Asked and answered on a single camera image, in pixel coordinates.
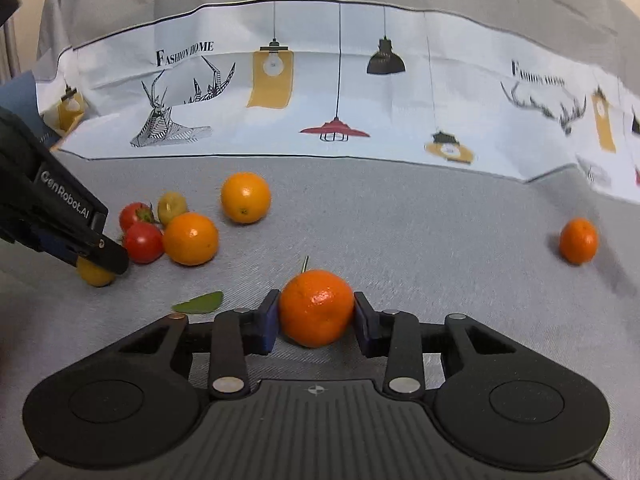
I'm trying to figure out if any yellow small fruit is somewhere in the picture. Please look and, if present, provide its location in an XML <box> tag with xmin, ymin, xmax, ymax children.
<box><xmin>76</xmin><ymin>258</ymin><xmax>117</xmax><ymax>288</ymax></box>

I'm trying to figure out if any yellow-green small fruit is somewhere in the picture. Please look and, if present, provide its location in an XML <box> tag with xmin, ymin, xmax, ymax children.
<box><xmin>157</xmin><ymin>191</ymin><xmax>189</xmax><ymax>226</ymax></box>

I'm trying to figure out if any large smooth orange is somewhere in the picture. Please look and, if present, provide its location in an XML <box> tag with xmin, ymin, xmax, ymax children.
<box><xmin>162</xmin><ymin>212</ymin><xmax>220</xmax><ymax>267</ymax></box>
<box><xmin>220</xmin><ymin>172</ymin><xmax>272</xmax><ymax>225</ymax></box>

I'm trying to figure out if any green leaf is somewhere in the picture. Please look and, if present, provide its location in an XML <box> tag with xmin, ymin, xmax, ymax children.
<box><xmin>171</xmin><ymin>291</ymin><xmax>224</xmax><ymax>315</ymax></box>

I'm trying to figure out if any mandarin with stem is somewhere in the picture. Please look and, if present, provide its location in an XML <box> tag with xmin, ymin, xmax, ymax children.
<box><xmin>278</xmin><ymin>256</ymin><xmax>356</xmax><ymax>349</ymax></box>

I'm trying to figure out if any grey curtain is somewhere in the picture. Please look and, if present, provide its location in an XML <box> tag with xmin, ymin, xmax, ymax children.
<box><xmin>0</xmin><ymin>22</ymin><xmax>22</xmax><ymax>83</ymax></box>

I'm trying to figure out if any grey printed cloth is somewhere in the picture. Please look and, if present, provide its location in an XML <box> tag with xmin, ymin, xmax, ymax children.
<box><xmin>0</xmin><ymin>0</ymin><xmax>640</xmax><ymax>480</ymax></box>

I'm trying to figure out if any red tomato with calyx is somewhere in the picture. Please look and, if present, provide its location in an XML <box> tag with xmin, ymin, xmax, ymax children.
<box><xmin>118</xmin><ymin>202</ymin><xmax>157</xmax><ymax>233</ymax></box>

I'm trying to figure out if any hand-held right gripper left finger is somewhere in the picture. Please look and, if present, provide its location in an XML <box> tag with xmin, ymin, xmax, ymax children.
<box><xmin>117</xmin><ymin>289</ymin><xmax>281</xmax><ymax>401</ymax></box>

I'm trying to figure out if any small mandarin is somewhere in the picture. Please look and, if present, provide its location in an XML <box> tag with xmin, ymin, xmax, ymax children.
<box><xmin>559</xmin><ymin>217</ymin><xmax>599</xmax><ymax>266</ymax></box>

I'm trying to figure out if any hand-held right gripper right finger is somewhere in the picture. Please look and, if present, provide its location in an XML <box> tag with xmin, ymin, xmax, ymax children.
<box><xmin>352</xmin><ymin>291</ymin><xmax>518</xmax><ymax>401</ymax></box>

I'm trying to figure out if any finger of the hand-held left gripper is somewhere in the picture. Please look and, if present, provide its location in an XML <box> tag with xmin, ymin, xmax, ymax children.
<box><xmin>29</xmin><ymin>225</ymin><xmax>131</xmax><ymax>277</ymax></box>

